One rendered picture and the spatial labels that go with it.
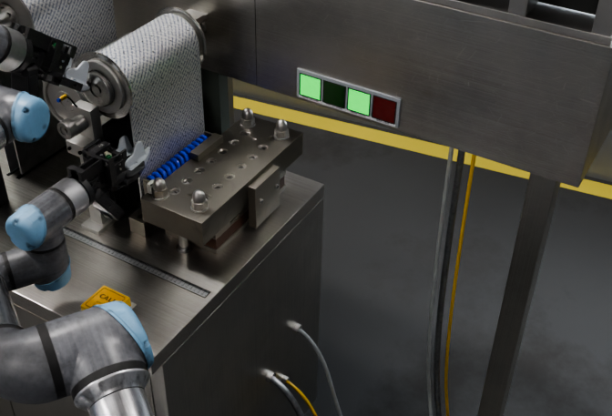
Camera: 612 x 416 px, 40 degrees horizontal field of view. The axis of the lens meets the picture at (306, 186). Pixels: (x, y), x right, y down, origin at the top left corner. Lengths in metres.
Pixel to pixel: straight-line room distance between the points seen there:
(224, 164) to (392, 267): 1.41
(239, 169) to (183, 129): 0.16
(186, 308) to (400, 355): 1.27
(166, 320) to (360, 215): 1.80
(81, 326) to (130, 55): 0.65
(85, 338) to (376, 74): 0.82
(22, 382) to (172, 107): 0.77
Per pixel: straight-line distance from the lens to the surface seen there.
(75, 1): 1.89
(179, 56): 1.81
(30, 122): 1.37
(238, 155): 1.88
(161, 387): 1.71
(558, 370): 2.91
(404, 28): 1.67
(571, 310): 3.12
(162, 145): 1.85
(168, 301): 1.72
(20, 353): 1.28
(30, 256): 1.65
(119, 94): 1.70
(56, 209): 1.61
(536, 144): 1.67
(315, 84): 1.82
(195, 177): 1.82
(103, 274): 1.80
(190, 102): 1.89
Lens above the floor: 2.09
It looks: 37 degrees down
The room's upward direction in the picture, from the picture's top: 1 degrees clockwise
